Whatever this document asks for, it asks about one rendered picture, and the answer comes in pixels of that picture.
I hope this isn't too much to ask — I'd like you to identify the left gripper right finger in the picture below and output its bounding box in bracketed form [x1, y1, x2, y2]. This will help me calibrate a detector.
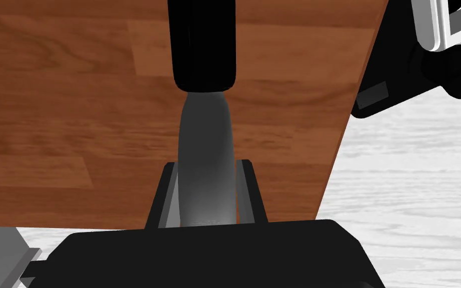
[236, 159, 270, 225]

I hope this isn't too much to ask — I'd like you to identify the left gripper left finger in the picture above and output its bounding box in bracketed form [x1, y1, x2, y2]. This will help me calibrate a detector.
[144, 161, 181, 230]

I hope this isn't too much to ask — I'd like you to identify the brown wooden table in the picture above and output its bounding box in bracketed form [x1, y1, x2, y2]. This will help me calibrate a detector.
[0, 0, 390, 231]

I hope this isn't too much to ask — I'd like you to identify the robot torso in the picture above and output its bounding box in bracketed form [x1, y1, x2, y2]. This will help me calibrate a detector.
[350, 0, 461, 120]

